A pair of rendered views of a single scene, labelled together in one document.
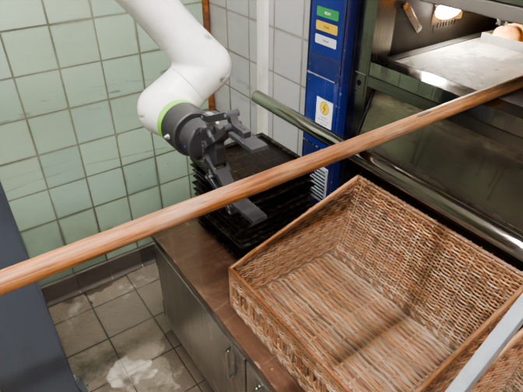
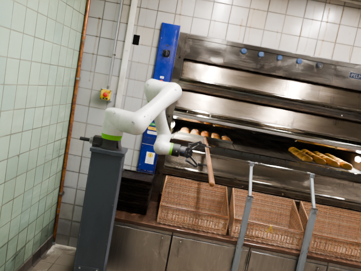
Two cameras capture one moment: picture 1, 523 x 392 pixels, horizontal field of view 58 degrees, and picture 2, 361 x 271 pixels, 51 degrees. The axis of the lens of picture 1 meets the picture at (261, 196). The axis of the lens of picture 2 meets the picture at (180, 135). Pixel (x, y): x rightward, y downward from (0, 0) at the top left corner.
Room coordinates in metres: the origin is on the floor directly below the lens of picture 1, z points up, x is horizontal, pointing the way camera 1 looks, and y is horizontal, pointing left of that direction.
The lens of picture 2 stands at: (-0.77, 2.32, 1.66)
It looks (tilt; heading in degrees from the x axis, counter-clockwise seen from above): 7 degrees down; 306
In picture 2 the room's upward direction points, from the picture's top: 11 degrees clockwise
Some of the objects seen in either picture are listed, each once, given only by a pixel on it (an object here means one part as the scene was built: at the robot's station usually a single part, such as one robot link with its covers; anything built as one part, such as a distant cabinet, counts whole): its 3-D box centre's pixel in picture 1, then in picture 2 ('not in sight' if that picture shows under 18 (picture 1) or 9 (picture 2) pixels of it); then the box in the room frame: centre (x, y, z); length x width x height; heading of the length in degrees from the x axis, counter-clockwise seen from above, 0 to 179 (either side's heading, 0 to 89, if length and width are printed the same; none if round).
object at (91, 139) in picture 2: not in sight; (101, 141); (0.95, 0.75, 1.23); 0.26 x 0.15 x 0.06; 39
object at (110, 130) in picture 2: not in sight; (115, 123); (0.90, 0.72, 1.36); 0.16 x 0.13 x 0.19; 7
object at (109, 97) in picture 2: not in sight; (106, 94); (1.73, 0.08, 1.46); 0.10 x 0.07 x 0.10; 35
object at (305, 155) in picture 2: not in sight; (318, 157); (0.30, -1.51, 1.21); 0.61 x 0.48 x 0.06; 125
